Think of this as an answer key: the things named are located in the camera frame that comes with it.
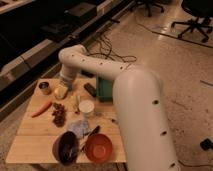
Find crumpled blue cloth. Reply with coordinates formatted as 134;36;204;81
67;120;90;139

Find black handled knife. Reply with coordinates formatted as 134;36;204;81
80;125;101;152

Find red bowl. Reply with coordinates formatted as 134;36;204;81
85;134;113;164

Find dark grape bunch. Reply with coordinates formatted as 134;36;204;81
52;103;66;127

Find black floor cables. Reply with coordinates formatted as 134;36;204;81
71;33;138;66

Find yellow banana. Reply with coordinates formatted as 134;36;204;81
70;95;80;114

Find black remote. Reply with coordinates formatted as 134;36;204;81
84;83;96;97

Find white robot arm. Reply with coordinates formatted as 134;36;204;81
59;44;181;171

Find black office chair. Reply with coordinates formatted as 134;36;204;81
171;0;213;43

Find wooden table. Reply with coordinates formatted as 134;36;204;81
5;77;128;165

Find white cup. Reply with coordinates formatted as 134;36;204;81
78;100;95;117

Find black box on floor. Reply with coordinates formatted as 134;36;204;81
200;138;213;151

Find dark purple bowl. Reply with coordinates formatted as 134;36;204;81
52;131;79;166

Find tin can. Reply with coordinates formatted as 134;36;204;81
39;82;51;95

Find green tray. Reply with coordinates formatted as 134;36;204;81
96;77;113;102

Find red yellow apple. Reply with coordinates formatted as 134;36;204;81
54;86;68;100

